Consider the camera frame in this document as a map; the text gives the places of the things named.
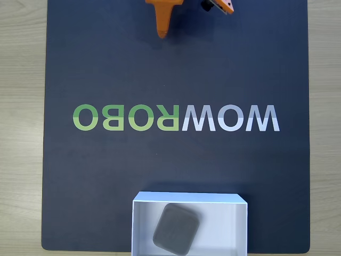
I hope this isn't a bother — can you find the grey square rounded block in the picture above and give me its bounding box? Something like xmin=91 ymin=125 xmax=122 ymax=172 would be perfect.
xmin=152 ymin=202 xmax=201 ymax=256

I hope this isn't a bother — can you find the dark mat with WOWROBO print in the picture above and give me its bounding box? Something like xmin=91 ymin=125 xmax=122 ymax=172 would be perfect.
xmin=41 ymin=0 xmax=311 ymax=253

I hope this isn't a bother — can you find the white open cardboard box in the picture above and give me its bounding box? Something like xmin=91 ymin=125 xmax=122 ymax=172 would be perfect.
xmin=132 ymin=191 xmax=249 ymax=256

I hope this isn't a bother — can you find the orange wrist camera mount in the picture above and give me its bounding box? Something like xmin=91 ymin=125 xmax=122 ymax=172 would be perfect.
xmin=201 ymin=0 xmax=235 ymax=17

